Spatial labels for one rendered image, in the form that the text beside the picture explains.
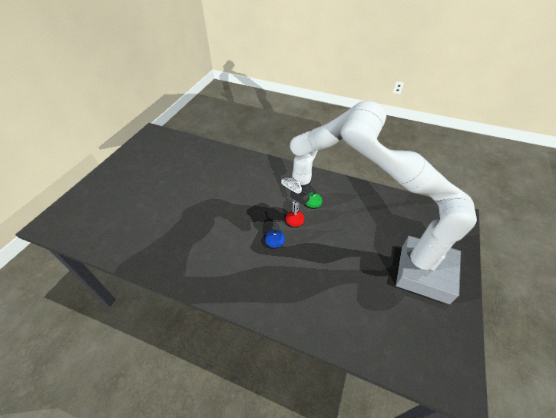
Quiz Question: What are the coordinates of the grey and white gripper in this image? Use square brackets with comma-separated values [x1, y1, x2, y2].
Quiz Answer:
[281, 171, 312, 214]

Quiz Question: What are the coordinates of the red dome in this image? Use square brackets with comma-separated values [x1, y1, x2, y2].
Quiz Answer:
[286, 211, 305, 227]

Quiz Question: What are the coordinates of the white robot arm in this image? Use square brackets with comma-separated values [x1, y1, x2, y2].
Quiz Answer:
[290, 101, 477, 270]

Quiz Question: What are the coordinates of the green dome bell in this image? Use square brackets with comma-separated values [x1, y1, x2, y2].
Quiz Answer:
[306, 192, 323, 209]

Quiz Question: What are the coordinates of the blue dome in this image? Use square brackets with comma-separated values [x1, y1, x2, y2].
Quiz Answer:
[265, 230, 285, 248]

